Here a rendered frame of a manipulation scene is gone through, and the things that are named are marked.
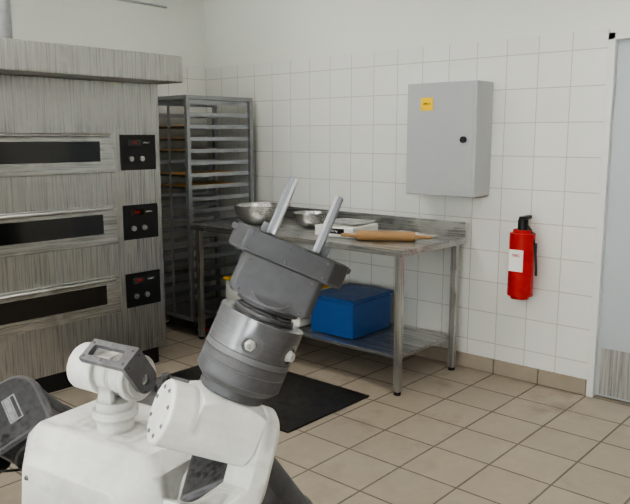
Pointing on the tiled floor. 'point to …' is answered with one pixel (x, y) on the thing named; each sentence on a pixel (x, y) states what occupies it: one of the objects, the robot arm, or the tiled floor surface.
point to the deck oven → (67, 205)
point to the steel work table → (416, 340)
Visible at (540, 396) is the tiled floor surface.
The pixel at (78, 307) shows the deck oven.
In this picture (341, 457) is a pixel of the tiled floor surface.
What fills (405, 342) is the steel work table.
